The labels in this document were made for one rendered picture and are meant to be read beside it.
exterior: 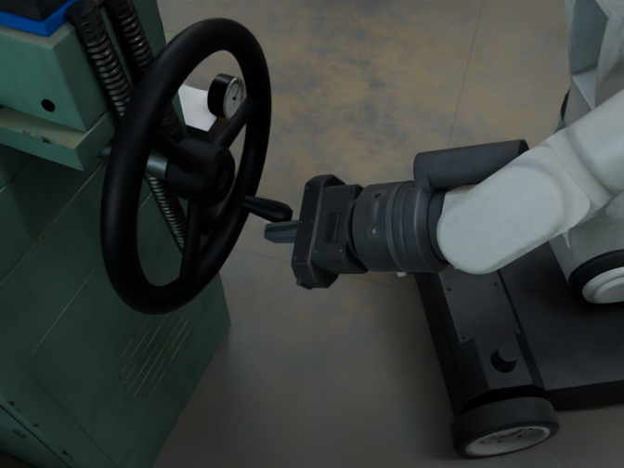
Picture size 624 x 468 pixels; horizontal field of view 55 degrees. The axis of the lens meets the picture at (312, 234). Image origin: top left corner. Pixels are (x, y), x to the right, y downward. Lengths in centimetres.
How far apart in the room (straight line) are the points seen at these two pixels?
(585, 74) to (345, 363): 77
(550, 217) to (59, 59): 39
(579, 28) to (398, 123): 101
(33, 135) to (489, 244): 40
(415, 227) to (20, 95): 36
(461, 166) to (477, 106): 142
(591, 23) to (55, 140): 68
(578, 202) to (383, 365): 95
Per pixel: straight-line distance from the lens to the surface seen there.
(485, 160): 53
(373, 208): 55
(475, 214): 49
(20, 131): 60
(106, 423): 104
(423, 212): 54
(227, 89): 87
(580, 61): 95
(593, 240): 116
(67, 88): 54
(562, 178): 48
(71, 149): 57
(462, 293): 126
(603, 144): 49
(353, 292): 145
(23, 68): 56
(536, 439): 130
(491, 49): 219
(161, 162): 60
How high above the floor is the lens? 124
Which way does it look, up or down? 53 degrees down
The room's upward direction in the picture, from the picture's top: straight up
